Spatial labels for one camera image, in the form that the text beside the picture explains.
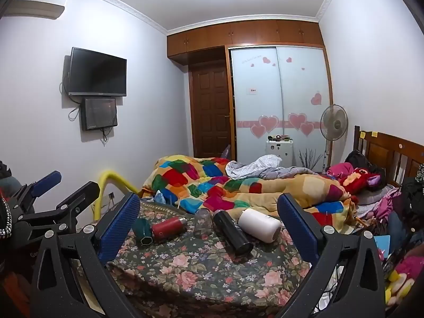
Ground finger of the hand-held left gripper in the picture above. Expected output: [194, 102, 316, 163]
[20, 181, 101, 240]
[11, 171, 63, 212]

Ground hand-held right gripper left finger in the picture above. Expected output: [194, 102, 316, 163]
[30, 193, 146, 318]

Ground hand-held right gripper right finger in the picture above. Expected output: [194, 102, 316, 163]
[275, 193, 387, 318]

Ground green cup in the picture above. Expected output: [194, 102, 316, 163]
[132, 218, 155, 248]

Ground clear glass cup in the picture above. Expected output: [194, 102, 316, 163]
[194, 208, 213, 238]

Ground yellow foam tube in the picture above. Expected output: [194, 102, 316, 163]
[92, 169, 140, 221]

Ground white cylindrical bottle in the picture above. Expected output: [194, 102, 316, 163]
[237, 207, 282, 243]

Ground red thermos bottle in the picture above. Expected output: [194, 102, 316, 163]
[151, 217, 188, 240]

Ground black thermos bottle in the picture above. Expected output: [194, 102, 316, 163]
[212, 210, 254, 256]

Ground dried grass plant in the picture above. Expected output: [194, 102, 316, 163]
[298, 148, 324, 173]

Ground pink plush toy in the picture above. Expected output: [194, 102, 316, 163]
[326, 162, 355, 180]

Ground grey white checked cloth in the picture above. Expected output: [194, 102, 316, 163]
[225, 154, 312, 181]

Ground red plush toy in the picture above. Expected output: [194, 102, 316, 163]
[337, 167, 387, 195]

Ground small white cabinet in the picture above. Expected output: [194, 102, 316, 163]
[264, 139, 294, 168]

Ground grey pillow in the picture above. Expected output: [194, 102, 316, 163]
[356, 185, 399, 206]

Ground blue book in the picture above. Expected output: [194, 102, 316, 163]
[376, 235, 392, 263]

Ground black bag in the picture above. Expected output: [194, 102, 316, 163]
[346, 150, 369, 170]

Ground colourful patchwork quilt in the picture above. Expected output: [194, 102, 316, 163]
[139, 154, 362, 236]

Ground floral bed sheet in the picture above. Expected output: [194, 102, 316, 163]
[71, 198, 332, 318]

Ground yellow plush toy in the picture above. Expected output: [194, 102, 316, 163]
[385, 269, 415, 306]

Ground standing electric fan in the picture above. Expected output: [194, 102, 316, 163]
[319, 104, 349, 173]

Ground pile of dark clothes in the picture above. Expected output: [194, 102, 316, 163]
[397, 165, 424, 227]

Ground wooden bed headboard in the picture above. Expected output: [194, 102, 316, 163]
[352, 125, 424, 190]

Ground glass wardrobe with heart stickers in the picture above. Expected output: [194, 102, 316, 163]
[227, 44, 334, 173]

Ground brown wooden door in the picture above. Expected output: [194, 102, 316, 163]
[188, 62, 232, 160]

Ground white air conditioner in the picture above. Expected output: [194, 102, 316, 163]
[3, 0, 66, 19]

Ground wooden overhead cabinets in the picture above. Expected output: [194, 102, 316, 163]
[166, 19, 325, 67]

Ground small black wall monitor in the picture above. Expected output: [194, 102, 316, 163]
[80, 97, 119, 131]

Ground wall-mounted black television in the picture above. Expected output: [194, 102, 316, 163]
[63, 47, 128, 98]

